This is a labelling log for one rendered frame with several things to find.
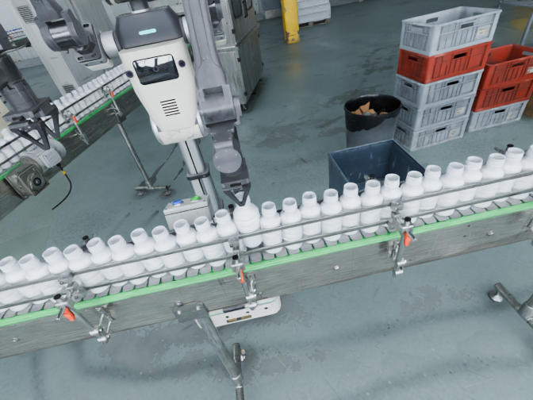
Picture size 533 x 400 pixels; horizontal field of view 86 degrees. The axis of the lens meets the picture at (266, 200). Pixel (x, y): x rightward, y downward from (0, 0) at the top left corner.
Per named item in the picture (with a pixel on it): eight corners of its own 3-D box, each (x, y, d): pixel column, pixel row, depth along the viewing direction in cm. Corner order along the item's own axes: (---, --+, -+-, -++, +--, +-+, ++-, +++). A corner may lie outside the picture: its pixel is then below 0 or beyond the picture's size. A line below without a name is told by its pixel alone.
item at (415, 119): (414, 132, 274) (418, 109, 260) (389, 117, 305) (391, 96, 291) (470, 117, 280) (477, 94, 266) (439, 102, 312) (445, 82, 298)
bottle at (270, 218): (259, 251, 86) (252, 209, 76) (269, 237, 90) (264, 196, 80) (278, 257, 84) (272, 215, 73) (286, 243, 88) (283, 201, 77)
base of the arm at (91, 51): (102, 59, 104) (93, 23, 102) (90, 50, 96) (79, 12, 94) (78, 63, 104) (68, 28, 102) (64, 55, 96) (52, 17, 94)
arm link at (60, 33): (82, 25, 96) (65, 29, 96) (62, 10, 86) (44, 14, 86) (90, 55, 98) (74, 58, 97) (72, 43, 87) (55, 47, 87)
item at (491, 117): (467, 133, 299) (474, 113, 285) (441, 118, 330) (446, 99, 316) (521, 120, 303) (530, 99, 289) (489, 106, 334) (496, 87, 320)
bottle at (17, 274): (34, 309, 83) (-10, 275, 72) (33, 295, 87) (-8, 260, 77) (56, 297, 85) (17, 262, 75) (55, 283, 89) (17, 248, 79)
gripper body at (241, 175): (246, 163, 75) (240, 136, 70) (250, 185, 67) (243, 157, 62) (221, 167, 75) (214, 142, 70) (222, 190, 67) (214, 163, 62)
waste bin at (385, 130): (352, 186, 260) (356, 120, 220) (335, 161, 295) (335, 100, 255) (401, 176, 261) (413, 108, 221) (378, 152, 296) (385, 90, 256)
